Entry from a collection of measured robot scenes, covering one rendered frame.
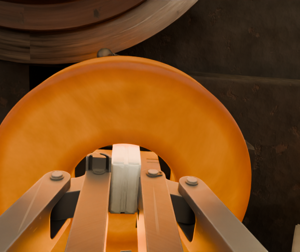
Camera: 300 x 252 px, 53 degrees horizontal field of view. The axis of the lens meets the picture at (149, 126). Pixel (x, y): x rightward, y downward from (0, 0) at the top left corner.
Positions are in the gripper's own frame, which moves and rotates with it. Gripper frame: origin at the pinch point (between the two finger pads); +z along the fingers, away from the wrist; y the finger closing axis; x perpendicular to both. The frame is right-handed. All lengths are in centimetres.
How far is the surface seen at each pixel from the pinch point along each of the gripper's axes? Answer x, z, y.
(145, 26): 7.7, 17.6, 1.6
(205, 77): 1.1, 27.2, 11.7
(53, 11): 8.3, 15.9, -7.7
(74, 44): 5.1, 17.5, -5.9
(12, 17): 7.4, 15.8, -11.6
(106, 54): 5.4, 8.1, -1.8
